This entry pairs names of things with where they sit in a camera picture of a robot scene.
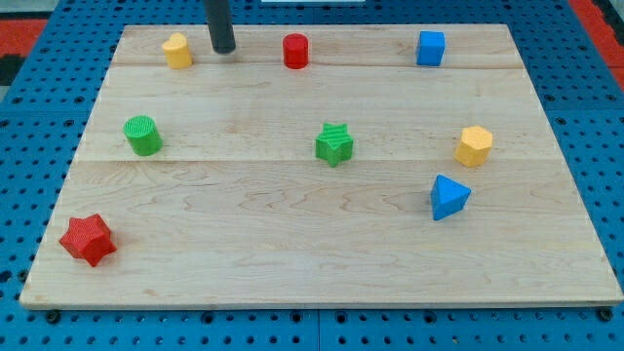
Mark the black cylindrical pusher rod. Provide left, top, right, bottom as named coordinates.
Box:
left=203, top=0, right=236, bottom=54

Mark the yellow heart block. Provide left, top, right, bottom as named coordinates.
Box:
left=161, top=32, right=193, bottom=69

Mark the red cylinder block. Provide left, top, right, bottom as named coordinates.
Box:
left=282, top=33, right=309, bottom=69

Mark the green cylinder block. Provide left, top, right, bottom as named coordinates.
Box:
left=123, top=115, right=163, bottom=156

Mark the green star block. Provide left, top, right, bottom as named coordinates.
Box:
left=315, top=123, right=354, bottom=168

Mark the wooden board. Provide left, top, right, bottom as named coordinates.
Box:
left=19, top=24, right=623, bottom=310

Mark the blue cube block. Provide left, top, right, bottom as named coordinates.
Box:
left=415, top=31, right=446, bottom=66

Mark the red star block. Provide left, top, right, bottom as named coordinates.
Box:
left=58, top=214, right=117, bottom=267

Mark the yellow hexagon block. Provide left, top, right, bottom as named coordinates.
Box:
left=453, top=126, right=493, bottom=168

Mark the blue triangle block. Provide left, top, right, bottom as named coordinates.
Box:
left=430, top=175, right=472, bottom=220

